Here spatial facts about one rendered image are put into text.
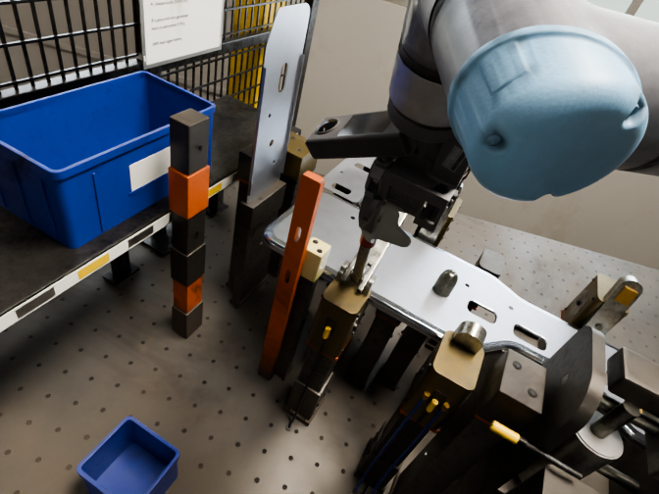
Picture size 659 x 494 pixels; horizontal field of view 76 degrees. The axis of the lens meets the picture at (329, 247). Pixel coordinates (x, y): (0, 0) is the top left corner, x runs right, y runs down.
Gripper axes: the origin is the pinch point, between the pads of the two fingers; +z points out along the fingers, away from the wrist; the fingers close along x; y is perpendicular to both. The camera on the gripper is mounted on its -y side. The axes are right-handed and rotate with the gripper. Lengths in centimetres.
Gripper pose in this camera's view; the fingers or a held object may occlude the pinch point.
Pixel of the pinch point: (373, 224)
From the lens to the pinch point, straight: 52.9
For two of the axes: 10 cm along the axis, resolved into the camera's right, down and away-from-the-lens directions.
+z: -0.7, 5.2, 8.5
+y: 8.6, 4.7, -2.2
